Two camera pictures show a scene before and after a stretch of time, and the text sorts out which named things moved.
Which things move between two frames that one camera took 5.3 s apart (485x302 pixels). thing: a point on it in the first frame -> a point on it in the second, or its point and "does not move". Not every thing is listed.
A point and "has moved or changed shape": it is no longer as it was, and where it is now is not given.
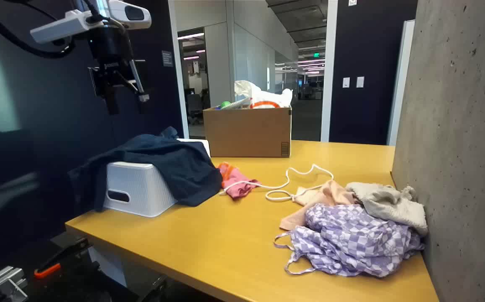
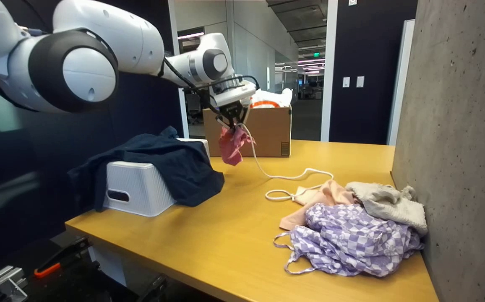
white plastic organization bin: x=141 y=187 does not move
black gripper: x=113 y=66 -> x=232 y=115
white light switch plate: x=359 y=81 does not move
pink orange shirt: x=233 y=182 -> x=232 y=143
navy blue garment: x=186 y=165 does not move
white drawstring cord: x=287 y=178 has moved or changed shape
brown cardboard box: x=248 y=131 does not move
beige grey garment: x=400 y=205 does not move
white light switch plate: x=346 y=83 does not move
